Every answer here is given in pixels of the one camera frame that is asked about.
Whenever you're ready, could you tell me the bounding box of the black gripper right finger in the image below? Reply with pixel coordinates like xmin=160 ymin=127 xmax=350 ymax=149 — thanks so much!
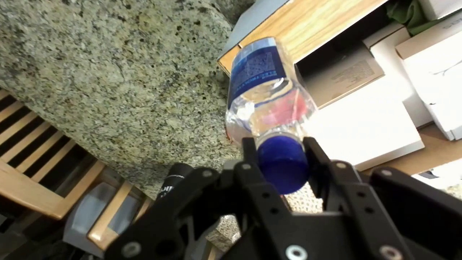
xmin=302 ymin=136 xmax=462 ymax=260

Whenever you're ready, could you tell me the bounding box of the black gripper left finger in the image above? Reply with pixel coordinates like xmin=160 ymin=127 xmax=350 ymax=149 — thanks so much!
xmin=106 ymin=136 xmax=291 ymax=260

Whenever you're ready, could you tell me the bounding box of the clear bottle with blue label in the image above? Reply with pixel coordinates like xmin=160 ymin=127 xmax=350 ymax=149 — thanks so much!
xmin=225 ymin=36 xmax=320 ymax=197

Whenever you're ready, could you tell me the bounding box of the white cardboard box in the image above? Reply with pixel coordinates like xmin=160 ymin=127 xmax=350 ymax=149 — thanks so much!
xmin=216 ymin=0 xmax=462 ymax=194

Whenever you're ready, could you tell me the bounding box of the flat white box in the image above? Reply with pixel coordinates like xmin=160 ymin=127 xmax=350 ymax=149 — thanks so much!
xmin=305 ymin=71 xmax=427 ymax=171

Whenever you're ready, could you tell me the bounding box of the brown topped box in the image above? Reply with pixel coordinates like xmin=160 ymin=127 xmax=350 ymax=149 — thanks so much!
xmin=295 ymin=43 xmax=388 ymax=110

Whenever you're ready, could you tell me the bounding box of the large white box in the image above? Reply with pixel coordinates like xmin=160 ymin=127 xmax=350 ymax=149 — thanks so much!
xmin=395 ymin=10 xmax=462 ymax=142

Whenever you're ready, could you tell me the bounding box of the wood grain box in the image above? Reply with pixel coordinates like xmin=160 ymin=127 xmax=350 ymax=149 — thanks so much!
xmin=217 ymin=0 xmax=391 ymax=75

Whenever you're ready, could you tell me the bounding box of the wooden slat-back chair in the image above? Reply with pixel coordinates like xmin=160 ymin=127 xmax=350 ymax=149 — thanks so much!
xmin=63 ymin=179 xmax=157 ymax=253
xmin=0 ymin=87 xmax=109 ymax=221

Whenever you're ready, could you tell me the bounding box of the green cloth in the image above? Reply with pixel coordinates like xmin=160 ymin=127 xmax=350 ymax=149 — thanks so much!
xmin=385 ymin=0 xmax=427 ymax=30

